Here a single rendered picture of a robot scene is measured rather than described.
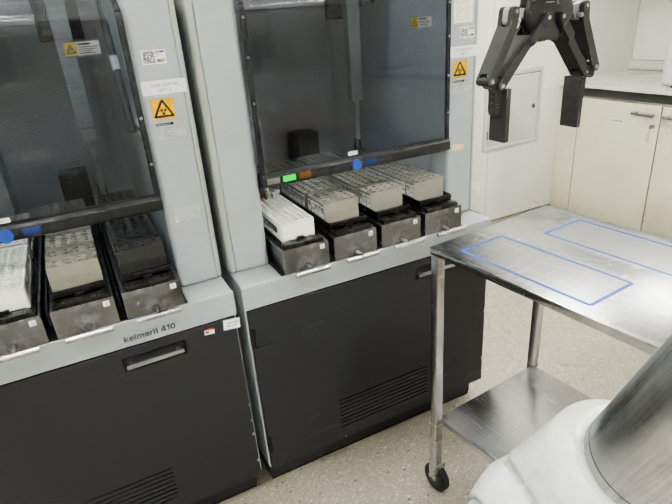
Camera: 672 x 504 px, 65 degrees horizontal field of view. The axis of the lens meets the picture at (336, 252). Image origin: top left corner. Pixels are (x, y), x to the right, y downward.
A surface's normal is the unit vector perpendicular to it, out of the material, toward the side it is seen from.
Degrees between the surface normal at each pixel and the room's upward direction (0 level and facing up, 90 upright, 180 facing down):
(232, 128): 90
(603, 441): 81
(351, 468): 0
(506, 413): 0
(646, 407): 84
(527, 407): 0
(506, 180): 90
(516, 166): 90
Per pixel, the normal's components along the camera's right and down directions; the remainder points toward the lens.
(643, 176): -0.89, 0.24
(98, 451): 0.46, 0.33
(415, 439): -0.07, -0.91
